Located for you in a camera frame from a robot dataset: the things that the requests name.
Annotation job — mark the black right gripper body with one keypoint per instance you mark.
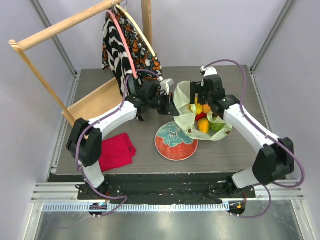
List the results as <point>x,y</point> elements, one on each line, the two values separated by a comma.
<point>198,89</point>

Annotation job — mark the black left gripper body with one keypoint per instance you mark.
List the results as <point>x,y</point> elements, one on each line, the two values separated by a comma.
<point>160,103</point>

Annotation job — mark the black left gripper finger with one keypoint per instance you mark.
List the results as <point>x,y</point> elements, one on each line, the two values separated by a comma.
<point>171,110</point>
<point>170,98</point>

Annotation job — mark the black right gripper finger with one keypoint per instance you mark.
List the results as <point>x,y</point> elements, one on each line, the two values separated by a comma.
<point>200,95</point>
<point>193,91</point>

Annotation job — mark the yellow lemon mango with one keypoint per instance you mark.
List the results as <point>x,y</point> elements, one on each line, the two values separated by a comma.
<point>196,107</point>

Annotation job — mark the light green plastic bag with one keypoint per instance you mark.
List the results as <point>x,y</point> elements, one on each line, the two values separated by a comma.
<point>186,119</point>

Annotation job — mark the orange peach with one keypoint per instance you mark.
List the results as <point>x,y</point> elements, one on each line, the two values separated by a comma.
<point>206,108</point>

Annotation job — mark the red bell pepper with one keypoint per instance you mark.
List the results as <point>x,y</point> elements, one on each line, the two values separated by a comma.
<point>200,116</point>

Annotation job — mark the yellow green mango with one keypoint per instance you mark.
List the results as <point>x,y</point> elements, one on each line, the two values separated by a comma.
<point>203,125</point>

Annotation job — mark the green custard apple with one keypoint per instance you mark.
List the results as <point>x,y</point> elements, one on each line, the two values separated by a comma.
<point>217,126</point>

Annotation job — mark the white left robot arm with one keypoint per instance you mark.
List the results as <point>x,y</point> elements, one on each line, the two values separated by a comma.
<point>85,140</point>

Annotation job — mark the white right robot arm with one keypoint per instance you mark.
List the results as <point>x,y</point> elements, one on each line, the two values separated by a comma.
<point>274,158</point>

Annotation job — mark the red patterned plate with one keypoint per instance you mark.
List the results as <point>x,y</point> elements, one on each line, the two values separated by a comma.
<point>173,144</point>

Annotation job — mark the orange camouflage garment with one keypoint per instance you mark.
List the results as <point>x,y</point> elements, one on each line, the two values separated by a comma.
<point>141,55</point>

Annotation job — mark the black white zebra garment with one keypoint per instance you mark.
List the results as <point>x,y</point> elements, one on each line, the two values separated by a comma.
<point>119,62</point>

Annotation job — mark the pink clothes hanger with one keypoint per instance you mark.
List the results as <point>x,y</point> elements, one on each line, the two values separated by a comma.
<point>112,15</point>

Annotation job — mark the magenta folded cloth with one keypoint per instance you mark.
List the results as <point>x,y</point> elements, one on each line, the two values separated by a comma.
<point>116,152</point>

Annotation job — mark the cream clothes hanger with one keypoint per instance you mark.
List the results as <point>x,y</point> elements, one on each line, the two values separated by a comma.
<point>136,26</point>

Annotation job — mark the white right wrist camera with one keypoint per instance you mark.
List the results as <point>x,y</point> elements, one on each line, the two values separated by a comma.
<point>208,72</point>

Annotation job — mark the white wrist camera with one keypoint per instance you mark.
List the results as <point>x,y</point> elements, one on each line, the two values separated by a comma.
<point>165,85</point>
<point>208,72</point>

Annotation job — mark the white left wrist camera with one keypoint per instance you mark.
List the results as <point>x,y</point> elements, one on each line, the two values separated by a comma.
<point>165,85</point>

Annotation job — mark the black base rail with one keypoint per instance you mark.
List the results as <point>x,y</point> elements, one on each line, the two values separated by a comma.
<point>172,189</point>

